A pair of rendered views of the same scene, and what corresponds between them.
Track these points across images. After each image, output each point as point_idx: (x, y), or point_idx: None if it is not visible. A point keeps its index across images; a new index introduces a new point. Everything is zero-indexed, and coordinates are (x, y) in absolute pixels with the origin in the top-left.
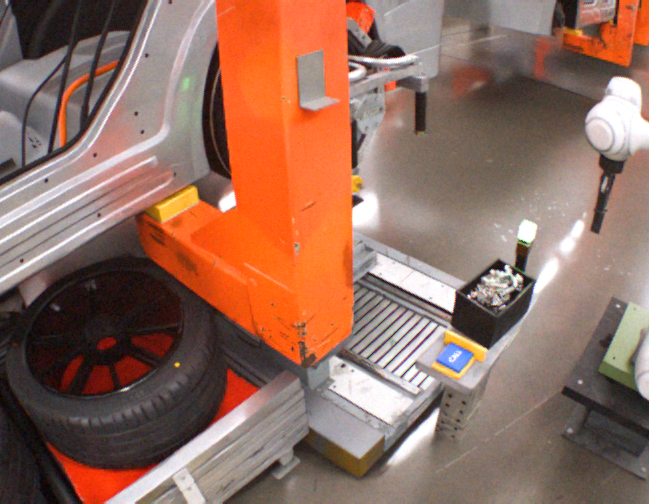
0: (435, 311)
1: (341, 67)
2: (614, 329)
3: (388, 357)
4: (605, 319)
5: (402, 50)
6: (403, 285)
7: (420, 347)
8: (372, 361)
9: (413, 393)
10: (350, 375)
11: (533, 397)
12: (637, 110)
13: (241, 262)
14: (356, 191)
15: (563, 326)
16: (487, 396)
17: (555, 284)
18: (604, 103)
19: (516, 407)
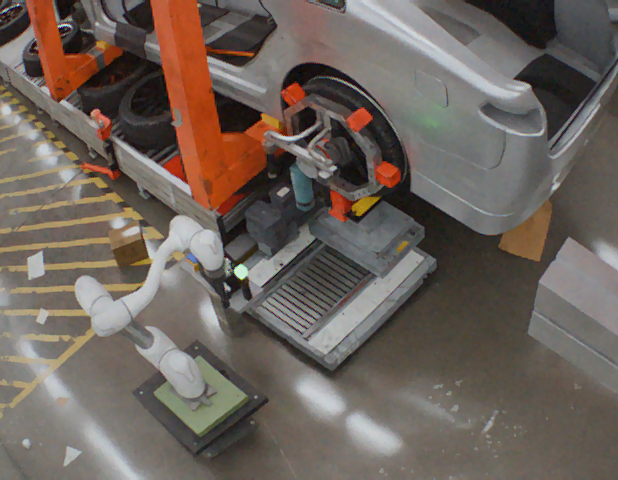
0: (327, 315)
1: (187, 119)
2: (233, 384)
3: (289, 290)
4: (244, 382)
5: (335, 154)
6: (360, 297)
7: (296, 307)
8: (287, 281)
9: None
10: (272, 268)
11: (246, 377)
12: (194, 248)
13: None
14: (355, 214)
15: (312, 413)
16: (254, 350)
17: (366, 419)
18: (188, 221)
19: (240, 365)
